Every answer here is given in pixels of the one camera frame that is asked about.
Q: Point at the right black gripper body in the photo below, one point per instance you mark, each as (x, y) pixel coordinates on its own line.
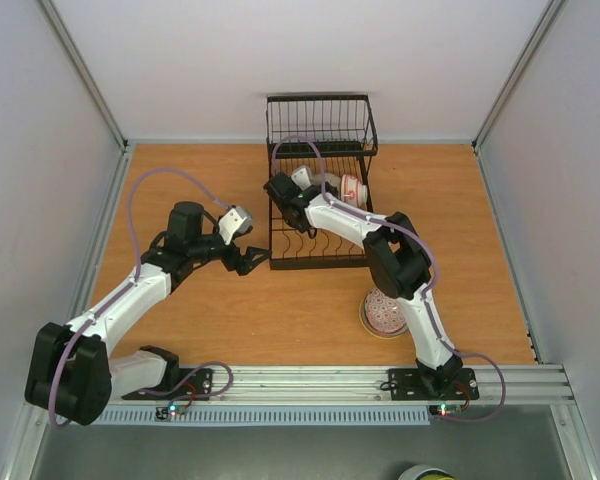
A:
(278, 187)

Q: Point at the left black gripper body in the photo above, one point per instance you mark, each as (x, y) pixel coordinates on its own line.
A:
(199, 249)

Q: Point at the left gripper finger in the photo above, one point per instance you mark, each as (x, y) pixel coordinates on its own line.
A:
(244, 229)
(243, 263)

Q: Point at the orange floral patterned bowl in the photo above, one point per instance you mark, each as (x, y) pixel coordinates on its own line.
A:
(353, 191)

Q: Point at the black wire dish rack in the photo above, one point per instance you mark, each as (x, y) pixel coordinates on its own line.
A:
(325, 143)

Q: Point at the red dotted upturned bowl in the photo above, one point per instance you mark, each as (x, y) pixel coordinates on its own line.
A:
(382, 312)

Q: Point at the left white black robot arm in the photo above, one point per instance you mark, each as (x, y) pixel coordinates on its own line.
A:
(88, 340)

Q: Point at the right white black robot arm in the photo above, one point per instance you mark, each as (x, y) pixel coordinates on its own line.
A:
(400, 266)

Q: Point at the yellow dotted bowl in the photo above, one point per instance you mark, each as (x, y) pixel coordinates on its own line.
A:
(375, 331)

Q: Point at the left small circuit board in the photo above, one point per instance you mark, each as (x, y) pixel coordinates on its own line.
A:
(169, 413)

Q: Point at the small circuit board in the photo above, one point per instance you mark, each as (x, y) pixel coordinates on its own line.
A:
(169, 413)
(445, 410)

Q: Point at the right small circuit board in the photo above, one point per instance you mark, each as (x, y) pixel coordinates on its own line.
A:
(445, 410)

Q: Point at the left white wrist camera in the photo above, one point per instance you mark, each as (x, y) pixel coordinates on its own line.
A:
(230, 222)

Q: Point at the aluminium frame rail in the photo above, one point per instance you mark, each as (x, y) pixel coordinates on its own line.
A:
(300, 382)

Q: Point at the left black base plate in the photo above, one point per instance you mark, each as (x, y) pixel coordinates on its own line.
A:
(188, 383)

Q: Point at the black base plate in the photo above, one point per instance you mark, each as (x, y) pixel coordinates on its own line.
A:
(188, 383)
(406, 384)

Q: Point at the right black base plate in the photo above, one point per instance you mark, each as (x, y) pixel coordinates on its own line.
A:
(406, 384)

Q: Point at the grey slotted cable duct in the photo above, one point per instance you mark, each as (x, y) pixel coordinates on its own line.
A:
(263, 416)

